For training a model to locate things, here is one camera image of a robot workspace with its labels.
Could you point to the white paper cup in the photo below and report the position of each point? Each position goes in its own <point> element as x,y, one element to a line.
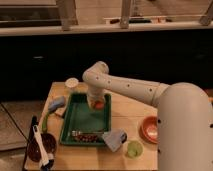
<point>72,84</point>

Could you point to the snack bar wrapper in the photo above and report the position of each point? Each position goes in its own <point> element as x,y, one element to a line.
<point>80,136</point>

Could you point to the orange bowl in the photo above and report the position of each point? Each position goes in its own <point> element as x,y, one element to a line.
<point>148,129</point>

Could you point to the blue grey folded cloth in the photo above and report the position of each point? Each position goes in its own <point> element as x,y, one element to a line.
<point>114,139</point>

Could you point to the white handled brush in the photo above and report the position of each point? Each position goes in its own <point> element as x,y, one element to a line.
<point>44,155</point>

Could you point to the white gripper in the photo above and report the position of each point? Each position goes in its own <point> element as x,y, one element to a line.
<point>95,94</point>

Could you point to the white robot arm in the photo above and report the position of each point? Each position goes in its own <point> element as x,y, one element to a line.
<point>184,116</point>

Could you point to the green handled utensil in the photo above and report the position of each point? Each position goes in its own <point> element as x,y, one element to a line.
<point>44,123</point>

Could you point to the blue sponge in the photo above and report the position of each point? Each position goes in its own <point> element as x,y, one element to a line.
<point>56,103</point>

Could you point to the red apple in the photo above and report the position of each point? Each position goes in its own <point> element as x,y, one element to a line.
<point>98,105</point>

